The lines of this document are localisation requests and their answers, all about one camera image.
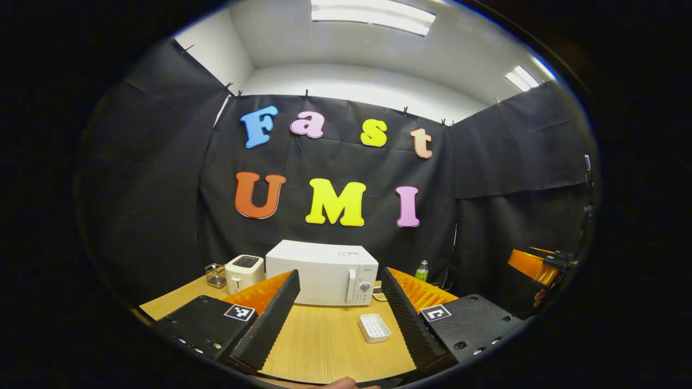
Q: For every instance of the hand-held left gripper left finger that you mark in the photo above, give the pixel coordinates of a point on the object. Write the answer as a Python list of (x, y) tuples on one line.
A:
[(270, 324)]

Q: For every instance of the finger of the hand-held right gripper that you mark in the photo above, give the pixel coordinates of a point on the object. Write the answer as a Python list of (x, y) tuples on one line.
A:
[(532, 265)]

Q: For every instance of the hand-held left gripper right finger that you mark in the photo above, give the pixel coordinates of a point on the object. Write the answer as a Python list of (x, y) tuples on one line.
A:
[(413, 324)]

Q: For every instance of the white microwave oven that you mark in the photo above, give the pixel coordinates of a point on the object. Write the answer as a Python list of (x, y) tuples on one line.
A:
[(313, 270)]

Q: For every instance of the white rectangular dish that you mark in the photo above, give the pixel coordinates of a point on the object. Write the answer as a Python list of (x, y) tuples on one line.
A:
[(374, 328)]

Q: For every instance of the white divided plate with beans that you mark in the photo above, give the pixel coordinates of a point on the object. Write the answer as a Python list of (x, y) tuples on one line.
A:
[(379, 294)]

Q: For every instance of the green drink bottle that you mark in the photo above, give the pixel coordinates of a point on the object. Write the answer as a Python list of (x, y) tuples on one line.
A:
[(422, 272)]

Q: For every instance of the white toaster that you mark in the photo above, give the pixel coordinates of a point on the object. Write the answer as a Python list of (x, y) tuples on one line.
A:
[(243, 278)]

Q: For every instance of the ceiling light panel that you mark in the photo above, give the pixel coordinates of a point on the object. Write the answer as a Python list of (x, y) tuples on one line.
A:
[(521, 78), (373, 16)]

